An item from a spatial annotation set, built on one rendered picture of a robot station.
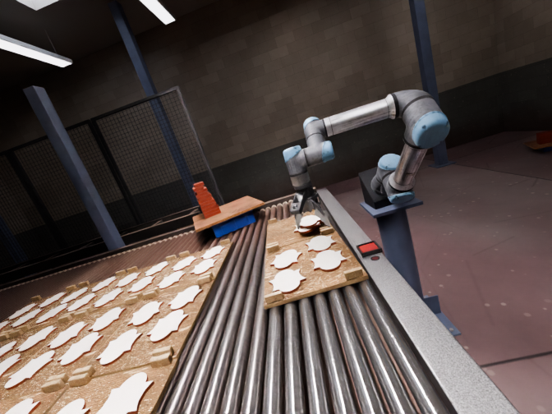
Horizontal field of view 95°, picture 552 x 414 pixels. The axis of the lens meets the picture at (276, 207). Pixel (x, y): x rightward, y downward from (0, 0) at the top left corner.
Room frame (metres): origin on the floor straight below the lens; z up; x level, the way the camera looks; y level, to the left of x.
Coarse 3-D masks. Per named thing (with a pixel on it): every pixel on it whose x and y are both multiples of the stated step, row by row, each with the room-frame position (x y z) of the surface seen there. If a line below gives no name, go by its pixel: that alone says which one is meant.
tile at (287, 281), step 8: (280, 272) 0.88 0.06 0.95; (288, 272) 0.86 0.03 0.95; (296, 272) 0.84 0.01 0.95; (272, 280) 0.84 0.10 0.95; (280, 280) 0.82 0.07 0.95; (288, 280) 0.80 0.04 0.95; (296, 280) 0.79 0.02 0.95; (304, 280) 0.79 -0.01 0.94; (280, 288) 0.77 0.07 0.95; (288, 288) 0.75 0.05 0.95; (296, 288) 0.75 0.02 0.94
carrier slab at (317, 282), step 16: (336, 240) 1.01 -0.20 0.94; (272, 256) 1.06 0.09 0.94; (304, 256) 0.96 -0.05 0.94; (352, 256) 0.84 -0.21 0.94; (272, 272) 0.92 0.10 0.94; (304, 272) 0.84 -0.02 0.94; (320, 272) 0.81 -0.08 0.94; (336, 272) 0.78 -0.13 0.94; (272, 288) 0.81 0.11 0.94; (304, 288) 0.74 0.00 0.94; (320, 288) 0.71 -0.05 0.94; (272, 304) 0.72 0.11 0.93
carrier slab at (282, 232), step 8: (304, 216) 1.47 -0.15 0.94; (272, 224) 1.52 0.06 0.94; (280, 224) 1.46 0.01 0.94; (288, 224) 1.41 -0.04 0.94; (296, 224) 1.37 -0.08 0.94; (320, 224) 1.25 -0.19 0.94; (272, 232) 1.37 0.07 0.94; (280, 232) 1.33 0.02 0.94; (288, 232) 1.28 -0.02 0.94; (296, 232) 1.25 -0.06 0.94; (312, 232) 1.18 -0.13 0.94; (272, 240) 1.26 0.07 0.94; (280, 240) 1.22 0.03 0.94; (288, 240) 1.19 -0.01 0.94; (296, 240) 1.16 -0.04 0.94; (304, 240) 1.13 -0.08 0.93
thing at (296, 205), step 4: (296, 192) 1.03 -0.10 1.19; (300, 192) 1.01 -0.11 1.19; (304, 192) 1.00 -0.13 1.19; (296, 196) 1.00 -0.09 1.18; (300, 196) 0.99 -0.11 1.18; (304, 196) 0.99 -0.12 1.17; (296, 200) 0.98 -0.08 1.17; (300, 200) 0.97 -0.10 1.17; (304, 200) 0.98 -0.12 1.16; (292, 204) 0.98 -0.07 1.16; (296, 204) 0.96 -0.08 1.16; (300, 204) 0.95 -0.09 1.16; (304, 204) 0.97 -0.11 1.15; (292, 208) 0.95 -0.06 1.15; (296, 208) 0.94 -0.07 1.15; (300, 208) 0.94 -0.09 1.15; (292, 212) 0.95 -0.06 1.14; (296, 212) 0.94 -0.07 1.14; (300, 212) 0.94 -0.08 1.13
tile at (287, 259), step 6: (288, 252) 1.02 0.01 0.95; (294, 252) 1.01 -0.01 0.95; (300, 252) 0.99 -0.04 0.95; (276, 258) 1.01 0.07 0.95; (282, 258) 0.99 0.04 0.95; (288, 258) 0.97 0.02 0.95; (294, 258) 0.95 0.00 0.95; (270, 264) 0.97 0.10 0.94; (276, 264) 0.95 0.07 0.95; (282, 264) 0.93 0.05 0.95; (288, 264) 0.92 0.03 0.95
